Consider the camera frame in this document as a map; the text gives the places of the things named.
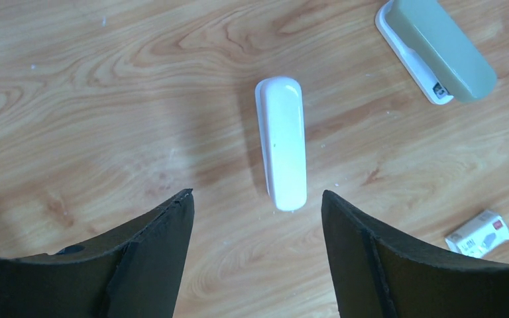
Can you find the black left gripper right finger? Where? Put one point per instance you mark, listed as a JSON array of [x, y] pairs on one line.
[[380, 271]]

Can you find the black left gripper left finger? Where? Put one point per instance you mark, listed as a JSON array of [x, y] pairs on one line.
[[133, 270]]

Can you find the white staple box red label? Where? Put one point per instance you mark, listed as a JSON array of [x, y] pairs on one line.
[[479, 236]]

